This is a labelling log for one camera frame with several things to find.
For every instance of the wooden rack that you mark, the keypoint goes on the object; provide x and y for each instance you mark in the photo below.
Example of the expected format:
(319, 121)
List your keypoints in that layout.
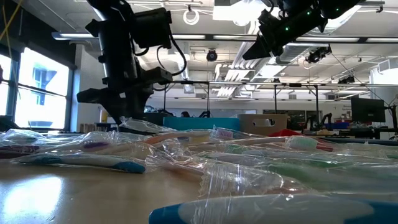
(90, 128)

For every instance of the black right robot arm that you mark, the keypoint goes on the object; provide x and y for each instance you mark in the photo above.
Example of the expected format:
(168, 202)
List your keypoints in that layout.
(335, 7)

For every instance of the black camera cluster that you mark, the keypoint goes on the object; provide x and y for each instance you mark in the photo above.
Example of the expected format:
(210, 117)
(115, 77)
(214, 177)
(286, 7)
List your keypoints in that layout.
(317, 55)

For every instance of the white air vent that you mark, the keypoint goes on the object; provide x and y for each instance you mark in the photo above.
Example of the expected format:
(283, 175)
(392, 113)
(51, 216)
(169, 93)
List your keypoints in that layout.
(387, 65)

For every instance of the black monitor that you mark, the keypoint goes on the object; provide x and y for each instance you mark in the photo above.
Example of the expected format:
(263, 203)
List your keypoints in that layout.
(368, 110)

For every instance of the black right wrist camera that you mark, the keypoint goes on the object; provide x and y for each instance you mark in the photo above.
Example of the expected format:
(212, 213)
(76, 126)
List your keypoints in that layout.
(267, 23)

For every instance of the teal plastic bin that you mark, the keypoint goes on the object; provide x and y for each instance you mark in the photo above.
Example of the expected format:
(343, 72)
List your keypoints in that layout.
(202, 123)

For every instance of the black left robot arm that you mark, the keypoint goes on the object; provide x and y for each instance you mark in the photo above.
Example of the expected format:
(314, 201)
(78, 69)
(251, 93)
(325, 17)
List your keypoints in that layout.
(115, 37)

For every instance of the yellow container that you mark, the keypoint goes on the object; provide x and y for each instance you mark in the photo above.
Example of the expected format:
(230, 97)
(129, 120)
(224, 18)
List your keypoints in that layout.
(103, 118)

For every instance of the light grey plastic bin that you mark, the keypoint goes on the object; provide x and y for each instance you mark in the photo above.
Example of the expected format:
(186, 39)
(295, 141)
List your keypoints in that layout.
(245, 124)

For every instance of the wrapped blue toothbrush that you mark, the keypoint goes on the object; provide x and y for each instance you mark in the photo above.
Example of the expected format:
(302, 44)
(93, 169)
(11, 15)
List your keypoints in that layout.
(87, 160)
(264, 211)

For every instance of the round black camera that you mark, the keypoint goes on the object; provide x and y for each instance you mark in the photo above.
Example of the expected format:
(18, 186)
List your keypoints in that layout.
(212, 56)

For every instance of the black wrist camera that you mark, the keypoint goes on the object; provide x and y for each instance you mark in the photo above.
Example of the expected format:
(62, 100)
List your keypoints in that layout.
(152, 28)
(267, 23)

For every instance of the fluorescent ceiling light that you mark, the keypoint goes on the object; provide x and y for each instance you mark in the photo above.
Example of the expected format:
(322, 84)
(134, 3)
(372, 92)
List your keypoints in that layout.
(326, 39)
(382, 40)
(189, 36)
(68, 35)

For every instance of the red plastic bin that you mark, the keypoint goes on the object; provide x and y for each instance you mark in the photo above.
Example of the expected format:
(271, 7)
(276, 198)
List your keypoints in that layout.
(284, 133)

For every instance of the person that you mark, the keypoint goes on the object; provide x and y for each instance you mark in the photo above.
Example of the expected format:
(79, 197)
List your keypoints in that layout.
(185, 114)

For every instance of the bright window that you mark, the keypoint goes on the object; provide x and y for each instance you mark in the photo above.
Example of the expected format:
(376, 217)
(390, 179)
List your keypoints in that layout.
(40, 93)

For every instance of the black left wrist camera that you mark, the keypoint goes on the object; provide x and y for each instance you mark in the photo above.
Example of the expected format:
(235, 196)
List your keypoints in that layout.
(152, 28)

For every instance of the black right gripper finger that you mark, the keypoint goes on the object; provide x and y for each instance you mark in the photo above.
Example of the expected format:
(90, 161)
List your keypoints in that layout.
(264, 53)
(255, 48)

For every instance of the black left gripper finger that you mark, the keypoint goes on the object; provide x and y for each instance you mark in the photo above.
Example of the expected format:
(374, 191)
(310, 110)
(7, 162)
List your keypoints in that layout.
(116, 112)
(134, 112)

